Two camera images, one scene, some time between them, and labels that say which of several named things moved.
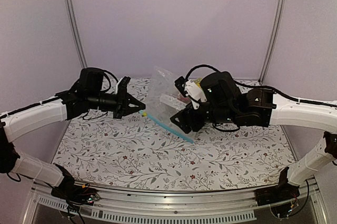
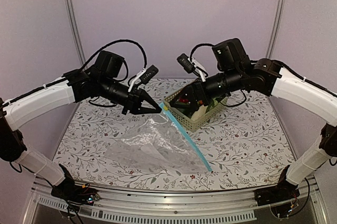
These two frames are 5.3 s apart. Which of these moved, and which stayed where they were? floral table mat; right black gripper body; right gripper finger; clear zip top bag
Moved: right gripper finger; right black gripper body; clear zip top bag
Stayed: floral table mat
